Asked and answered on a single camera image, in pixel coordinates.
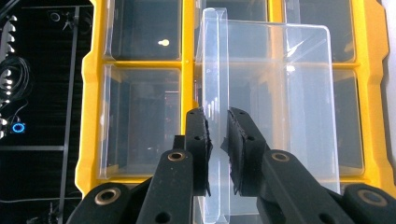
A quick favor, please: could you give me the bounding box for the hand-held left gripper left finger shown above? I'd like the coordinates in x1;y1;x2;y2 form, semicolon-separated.
172;106;215;198

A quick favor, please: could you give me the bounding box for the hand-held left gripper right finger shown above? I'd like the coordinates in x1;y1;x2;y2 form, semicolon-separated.
219;106;272;198

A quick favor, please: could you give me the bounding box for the clear plastic drawer bin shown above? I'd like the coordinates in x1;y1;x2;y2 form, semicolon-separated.
194;7;341;224

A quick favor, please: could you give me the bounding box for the yellow black drawer organizer cabinet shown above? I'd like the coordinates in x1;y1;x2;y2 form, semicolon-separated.
74;0;396;200

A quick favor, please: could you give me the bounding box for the thin grey stand pole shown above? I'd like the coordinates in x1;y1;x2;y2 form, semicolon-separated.
58;6;80;224

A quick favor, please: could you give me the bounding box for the blue ring light device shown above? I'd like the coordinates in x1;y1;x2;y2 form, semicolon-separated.
10;121;27;134

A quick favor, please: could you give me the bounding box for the coiled black cable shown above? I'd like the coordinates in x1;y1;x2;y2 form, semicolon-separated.
0;55;32;104

